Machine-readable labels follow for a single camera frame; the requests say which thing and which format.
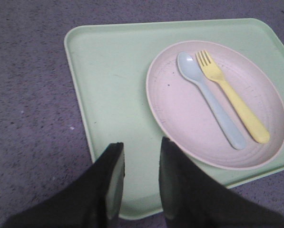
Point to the yellow plastic fork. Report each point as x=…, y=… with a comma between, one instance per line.
x=252, y=123

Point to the beige round plastic plate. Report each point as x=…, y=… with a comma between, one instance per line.
x=185, y=117

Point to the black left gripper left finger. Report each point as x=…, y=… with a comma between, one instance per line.
x=91, y=201

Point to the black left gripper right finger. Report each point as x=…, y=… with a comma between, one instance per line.
x=192, y=199

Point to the light green plastic tray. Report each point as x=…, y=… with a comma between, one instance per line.
x=109, y=66

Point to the light blue plastic spoon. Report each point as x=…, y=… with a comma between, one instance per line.
x=190, y=71

